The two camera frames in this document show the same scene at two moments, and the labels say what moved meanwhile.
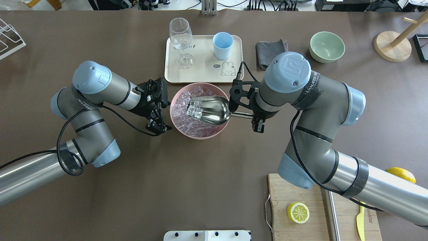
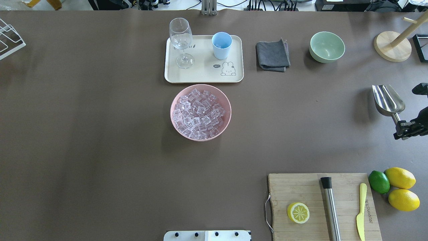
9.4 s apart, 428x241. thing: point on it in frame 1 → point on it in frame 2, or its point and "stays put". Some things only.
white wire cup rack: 10,42 stays put
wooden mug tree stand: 392,47 stays put
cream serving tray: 207,67 stays put
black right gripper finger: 257,126 → 404,136
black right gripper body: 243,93 → 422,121
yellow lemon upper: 402,173 stays put
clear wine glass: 181,36 stays put
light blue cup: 222,42 stays put
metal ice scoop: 213,110 → 387,101
